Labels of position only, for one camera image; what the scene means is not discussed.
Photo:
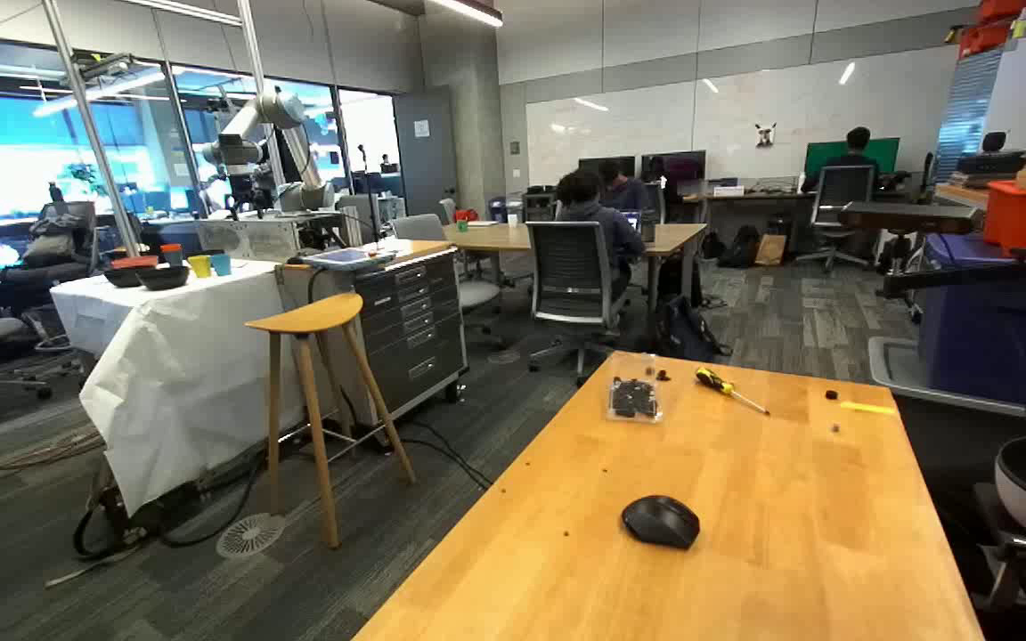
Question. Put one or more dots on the black computer mouse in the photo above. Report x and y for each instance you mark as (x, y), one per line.
(659, 520)

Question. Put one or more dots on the grey mesh office chair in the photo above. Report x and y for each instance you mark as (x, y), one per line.
(569, 272)

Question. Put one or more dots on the grey drawer tool cabinet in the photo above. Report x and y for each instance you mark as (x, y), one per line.
(411, 323)

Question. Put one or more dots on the light grey office chair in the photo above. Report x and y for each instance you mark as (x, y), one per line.
(427, 227)

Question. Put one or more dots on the seated person in dark top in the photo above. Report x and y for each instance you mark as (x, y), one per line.
(610, 227)

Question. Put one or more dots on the small black screw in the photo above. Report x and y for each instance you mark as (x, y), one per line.
(830, 392)
(659, 374)

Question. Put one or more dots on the dark backpack on floor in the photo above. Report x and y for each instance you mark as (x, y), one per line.
(686, 329)

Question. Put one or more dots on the seated person behind laptop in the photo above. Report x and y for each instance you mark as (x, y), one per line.
(629, 194)

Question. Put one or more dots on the papers on cabinet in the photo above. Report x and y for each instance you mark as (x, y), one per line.
(355, 255)

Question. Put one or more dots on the long wooden desk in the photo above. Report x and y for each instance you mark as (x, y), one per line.
(670, 237)

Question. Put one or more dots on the black computer monitor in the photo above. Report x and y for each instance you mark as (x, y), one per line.
(678, 164)
(607, 168)

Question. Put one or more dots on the wooden stool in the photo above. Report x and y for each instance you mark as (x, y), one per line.
(311, 316)

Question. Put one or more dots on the yellow black screwdriver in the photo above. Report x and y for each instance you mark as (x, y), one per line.
(715, 384)

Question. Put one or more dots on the brown cardboard box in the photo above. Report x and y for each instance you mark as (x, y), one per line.
(770, 250)

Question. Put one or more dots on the teal cup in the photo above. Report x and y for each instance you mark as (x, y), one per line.
(222, 263)

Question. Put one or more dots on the white lab machine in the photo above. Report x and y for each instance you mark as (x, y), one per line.
(253, 155)

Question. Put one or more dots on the yellow cup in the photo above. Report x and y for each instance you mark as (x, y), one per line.
(200, 265)

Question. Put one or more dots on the table with white cloth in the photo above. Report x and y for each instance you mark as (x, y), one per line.
(180, 358)

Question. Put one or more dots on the white floor disc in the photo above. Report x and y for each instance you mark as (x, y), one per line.
(250, 536)

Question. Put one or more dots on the green screen monitor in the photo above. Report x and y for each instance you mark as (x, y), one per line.
(817, 155)

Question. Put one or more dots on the grey swivel office chair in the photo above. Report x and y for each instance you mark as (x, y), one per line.
(842, 190)

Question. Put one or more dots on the small yellow strip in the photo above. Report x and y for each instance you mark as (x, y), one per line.
(866, 408)

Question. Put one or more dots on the black red bowl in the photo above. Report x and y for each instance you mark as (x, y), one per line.
(143, 272)

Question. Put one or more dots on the person at green monitor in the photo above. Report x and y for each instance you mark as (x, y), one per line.
(857, 145)

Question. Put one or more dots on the black chair with cushions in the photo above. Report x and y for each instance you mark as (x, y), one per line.
(50, 244)

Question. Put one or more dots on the slanted metal pole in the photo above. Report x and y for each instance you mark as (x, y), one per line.
(88, 119)

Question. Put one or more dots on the blue plastic bin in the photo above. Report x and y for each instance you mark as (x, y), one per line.
(999, 325)

